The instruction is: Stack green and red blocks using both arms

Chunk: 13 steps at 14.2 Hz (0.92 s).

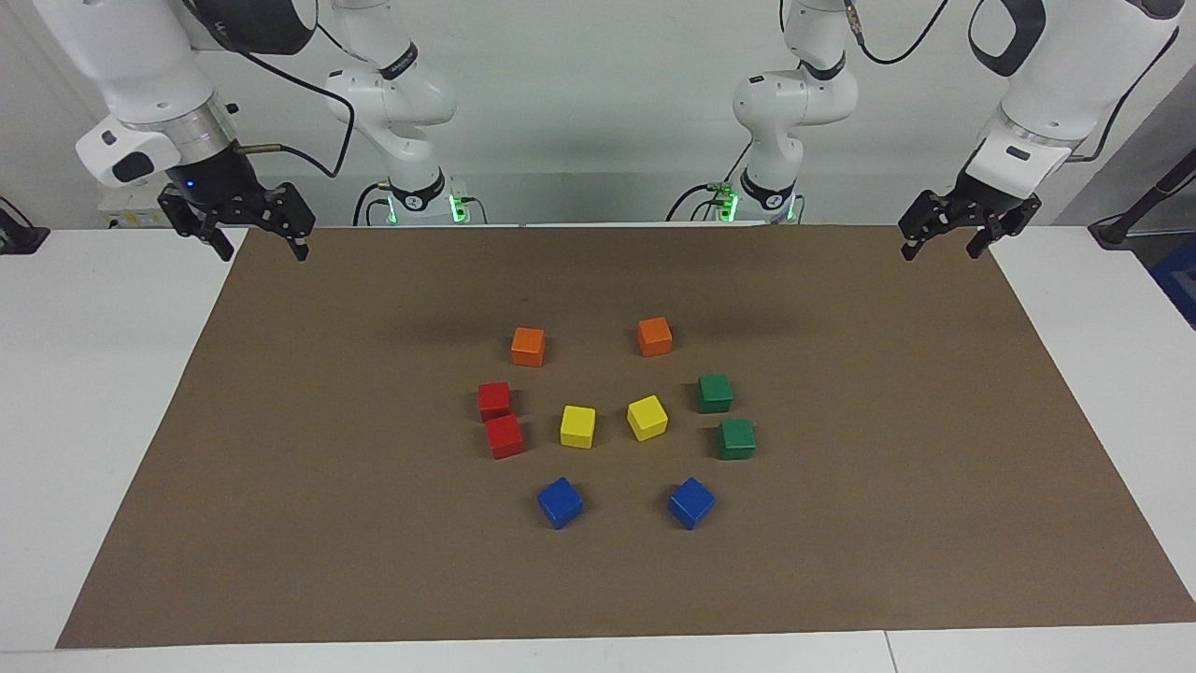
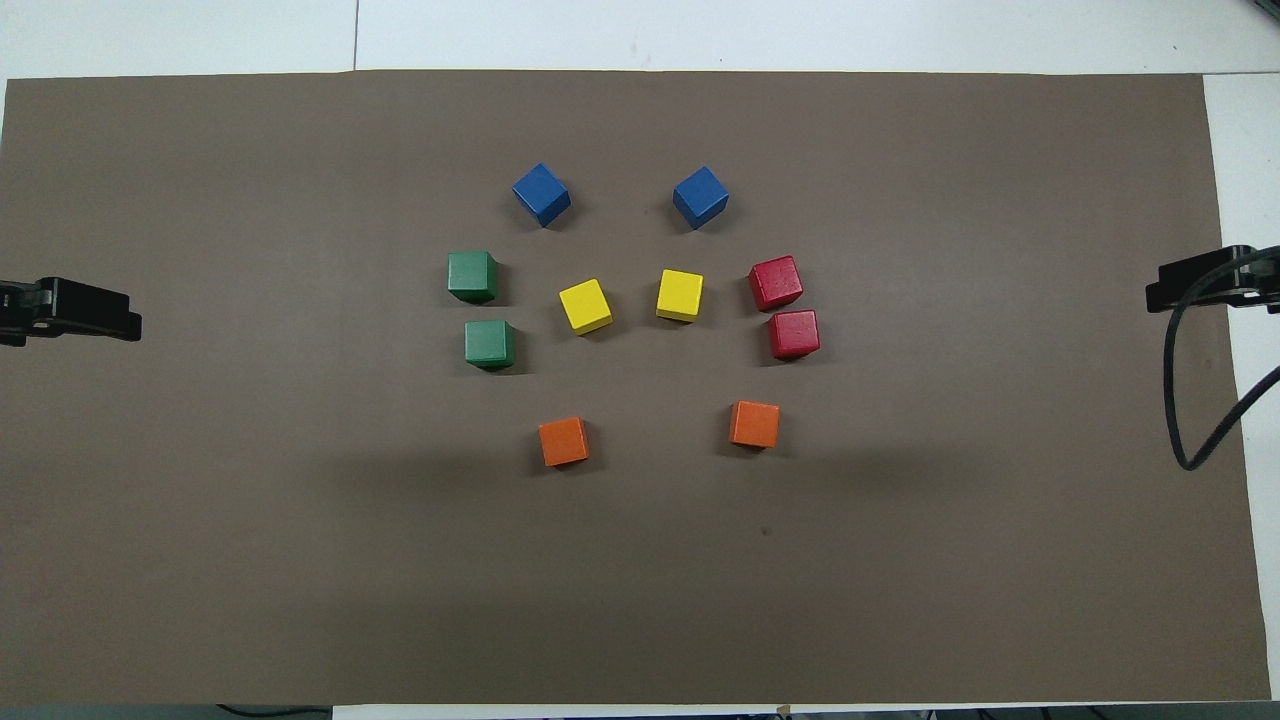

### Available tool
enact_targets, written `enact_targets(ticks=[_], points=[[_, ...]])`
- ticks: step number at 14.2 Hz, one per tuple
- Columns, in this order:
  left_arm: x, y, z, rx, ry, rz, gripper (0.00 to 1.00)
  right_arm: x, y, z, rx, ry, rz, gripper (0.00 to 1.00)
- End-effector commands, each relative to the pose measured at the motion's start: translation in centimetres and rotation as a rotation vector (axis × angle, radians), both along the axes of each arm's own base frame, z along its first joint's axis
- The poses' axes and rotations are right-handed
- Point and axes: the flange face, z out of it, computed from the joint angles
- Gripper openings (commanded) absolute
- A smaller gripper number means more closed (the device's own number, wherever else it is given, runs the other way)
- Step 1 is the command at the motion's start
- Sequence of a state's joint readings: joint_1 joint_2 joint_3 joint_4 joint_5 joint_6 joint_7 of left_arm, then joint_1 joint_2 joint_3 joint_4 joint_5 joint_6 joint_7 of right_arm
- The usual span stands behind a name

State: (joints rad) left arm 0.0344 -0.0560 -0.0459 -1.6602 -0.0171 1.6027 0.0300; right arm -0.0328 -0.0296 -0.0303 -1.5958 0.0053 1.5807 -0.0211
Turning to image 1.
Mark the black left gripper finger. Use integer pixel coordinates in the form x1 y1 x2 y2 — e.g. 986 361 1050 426
897 189 958 263
964 193 1044 261

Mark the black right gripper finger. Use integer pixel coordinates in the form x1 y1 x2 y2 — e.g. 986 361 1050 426
248 181 317 263
156 184 235 263

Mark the white power strip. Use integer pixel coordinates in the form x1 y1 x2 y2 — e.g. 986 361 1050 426
97 187 178 231

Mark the black tripod leg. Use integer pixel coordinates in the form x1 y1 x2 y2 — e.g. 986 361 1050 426
1089 148 1196 250

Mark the blue box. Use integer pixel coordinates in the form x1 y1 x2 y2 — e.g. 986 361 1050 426
1149 234 1196 330

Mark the black stand base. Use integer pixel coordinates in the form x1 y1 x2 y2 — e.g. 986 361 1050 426
0 196 50 255

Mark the orange wooden block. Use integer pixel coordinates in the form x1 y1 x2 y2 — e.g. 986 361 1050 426
636 316 675 358
510 325 548 368

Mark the brown table mat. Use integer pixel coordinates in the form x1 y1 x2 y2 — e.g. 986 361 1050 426
56 224 1196 651

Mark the yellow wooden block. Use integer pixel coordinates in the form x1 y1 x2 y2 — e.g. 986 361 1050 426
559 404 597 451
626 394 670 443

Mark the blue wooden block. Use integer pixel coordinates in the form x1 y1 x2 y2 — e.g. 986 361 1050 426
536 477 585 531
667 477 717 531

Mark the black arm base cable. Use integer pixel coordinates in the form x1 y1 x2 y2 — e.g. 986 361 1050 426
351 180 390 227
665 140 753 223

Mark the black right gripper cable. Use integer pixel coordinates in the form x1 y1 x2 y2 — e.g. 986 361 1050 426
234 19 358 180

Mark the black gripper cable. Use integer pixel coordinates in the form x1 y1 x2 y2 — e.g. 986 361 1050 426
234 19 358 180
841 0 1184 165

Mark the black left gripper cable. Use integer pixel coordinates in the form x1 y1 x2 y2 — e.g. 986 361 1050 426
841 0 1184 165

